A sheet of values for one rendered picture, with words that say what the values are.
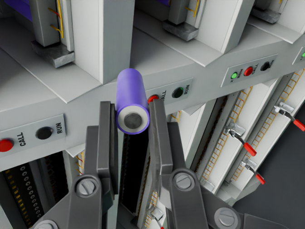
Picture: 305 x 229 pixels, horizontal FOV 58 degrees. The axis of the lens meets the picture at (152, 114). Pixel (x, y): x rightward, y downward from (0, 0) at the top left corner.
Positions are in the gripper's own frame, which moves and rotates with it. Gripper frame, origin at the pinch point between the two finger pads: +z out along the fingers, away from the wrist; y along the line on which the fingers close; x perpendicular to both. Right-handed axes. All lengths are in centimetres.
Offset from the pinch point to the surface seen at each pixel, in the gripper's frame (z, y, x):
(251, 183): 38, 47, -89
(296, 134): 43, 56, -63
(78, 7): 19.8, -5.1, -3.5
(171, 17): 29.7, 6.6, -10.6
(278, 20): 36.5, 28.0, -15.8
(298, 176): 33, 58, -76
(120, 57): 18.5, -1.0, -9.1
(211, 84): 24.0, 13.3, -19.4
